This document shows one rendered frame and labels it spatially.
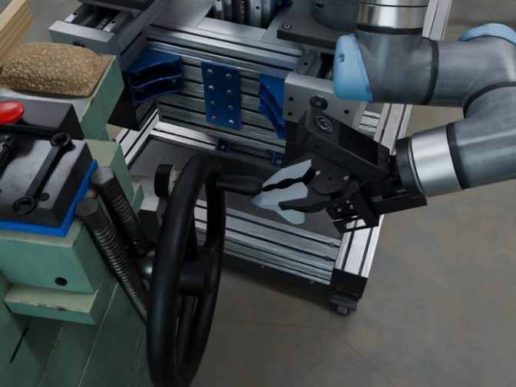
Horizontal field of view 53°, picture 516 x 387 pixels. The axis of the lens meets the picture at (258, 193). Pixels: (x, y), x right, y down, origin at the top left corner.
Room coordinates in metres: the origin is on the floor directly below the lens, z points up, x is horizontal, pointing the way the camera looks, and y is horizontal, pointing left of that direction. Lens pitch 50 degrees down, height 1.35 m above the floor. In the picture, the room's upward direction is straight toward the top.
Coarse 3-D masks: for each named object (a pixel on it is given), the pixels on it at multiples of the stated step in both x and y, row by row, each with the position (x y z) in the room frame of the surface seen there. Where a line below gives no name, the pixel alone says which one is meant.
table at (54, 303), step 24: (0, 72) 0.60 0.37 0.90; (120, 72) 0.63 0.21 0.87; (0, 96) 0.55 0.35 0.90; (24, 96) 0.55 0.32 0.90; (48, 96) 0.55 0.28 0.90; (72, 96) 0.55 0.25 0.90; (96, 96) 0.55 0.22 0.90; (96, 120) 0.53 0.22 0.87; (0, 288) 0.26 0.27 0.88; (24, 288) 0.27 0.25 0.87; (48, 288) 0.27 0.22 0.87; (0, 312) 0.25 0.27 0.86; (24, 312) 0.25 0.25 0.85; (48, 312) 0.25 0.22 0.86; (72, 312) 0.24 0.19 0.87; (96, 312) 0.25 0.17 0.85
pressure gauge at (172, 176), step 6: (162, 168) 0.61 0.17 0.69; (168, 168) 0.61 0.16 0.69; (174, 168) 0.62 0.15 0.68; (156, 174) 0.59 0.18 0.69; (162, 174) 0.59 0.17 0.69; (168, 174) 0.59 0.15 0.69; (174, 174) 0.61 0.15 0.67; (156, 180) 0.58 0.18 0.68; (162, 180) 0.58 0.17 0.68; (168, 180) 0.58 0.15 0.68; (156, 186) 0.58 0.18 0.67; (162, 186) 0.58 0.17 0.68; (168, 186) 0.58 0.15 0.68; (156, 192) 0.57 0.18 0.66; (162, 192) 0.57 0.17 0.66; (168, 192) 0.57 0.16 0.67; (162, 198) 0.60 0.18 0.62
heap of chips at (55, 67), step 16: (16, 48) 0.62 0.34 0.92; (32, 48) 0.60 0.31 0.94; (48, 48) 0.60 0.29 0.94; (64, 48) 0.61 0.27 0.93; (80, 48) 0.61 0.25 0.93; (16, 64) 0.58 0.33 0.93; (32, 64) 0.58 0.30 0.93; (48, 64) 0.57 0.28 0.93; (64, 64) 0.57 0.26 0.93; (80, 64) 0.58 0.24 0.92; (96, 64) 0.60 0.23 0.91; (0, 80) 0.58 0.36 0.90; (16, 80) 0.57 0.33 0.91; (32, 80) 0.56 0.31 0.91; (48, 80) 0.56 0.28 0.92; (64, 80) 0.56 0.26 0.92; (80, 80) 0.56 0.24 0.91; (96, 80) 0.58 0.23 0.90
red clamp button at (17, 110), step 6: (6, 102) 0.39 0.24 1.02; (12, 102) 0.39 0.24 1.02; (18, 102) 0.39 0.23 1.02; (0, 108) 0.38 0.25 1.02; (6, 108) 0.38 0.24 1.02; (12, 108) 0.38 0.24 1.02; (18, 108) 0.38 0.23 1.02; (0, 114) 0.37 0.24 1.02; (6, 114) 0.37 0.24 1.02; (12, 114) 0.37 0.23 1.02; (18, 114) 0.37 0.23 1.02; (0, 120) 0.36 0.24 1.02; (6, 120) 0.36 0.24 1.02; (12, 120) 0.37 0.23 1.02
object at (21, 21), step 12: (24, 0) 0.72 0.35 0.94; (12, 12) 0.69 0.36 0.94; (24, 12) 0.71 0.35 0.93; (0, 24) 0.66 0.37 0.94; (12, 24) 0.67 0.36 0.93; (24, 24) 0.70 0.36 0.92; (0, 36) 0.64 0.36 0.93; (12, 36) 0.66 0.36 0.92; (24, 36) 0.69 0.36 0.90; (0, 48) 0.62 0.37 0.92; (12, 48) 0.65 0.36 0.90; (0, 60) 0.61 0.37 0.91
